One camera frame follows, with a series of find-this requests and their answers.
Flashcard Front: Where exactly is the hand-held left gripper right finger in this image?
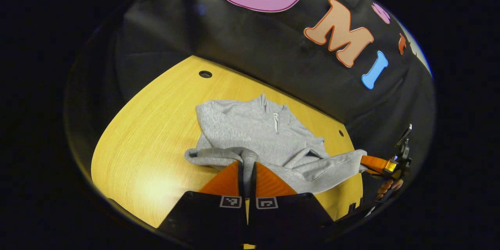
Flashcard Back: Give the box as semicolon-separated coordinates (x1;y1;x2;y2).
248;161;337;245

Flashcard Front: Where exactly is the grey zip-neck sweatshirt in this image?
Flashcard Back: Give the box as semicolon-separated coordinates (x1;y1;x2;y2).
184;93;368;195

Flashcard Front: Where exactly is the black backdrop cloth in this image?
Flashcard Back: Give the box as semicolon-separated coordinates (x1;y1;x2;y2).
64;0;436;207

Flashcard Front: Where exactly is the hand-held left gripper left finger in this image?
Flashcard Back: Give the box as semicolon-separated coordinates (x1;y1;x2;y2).
157;160;248;243

